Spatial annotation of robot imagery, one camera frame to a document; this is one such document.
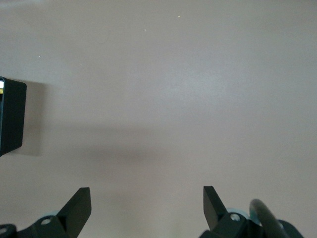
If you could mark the black plastic box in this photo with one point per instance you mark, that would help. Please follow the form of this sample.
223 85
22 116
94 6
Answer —
13 116

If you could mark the brown table mat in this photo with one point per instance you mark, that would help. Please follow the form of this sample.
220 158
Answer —
173 99

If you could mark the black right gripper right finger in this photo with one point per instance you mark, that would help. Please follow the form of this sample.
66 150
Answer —
214 215

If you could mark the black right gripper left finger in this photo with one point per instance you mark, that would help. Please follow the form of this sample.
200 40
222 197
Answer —
74 213

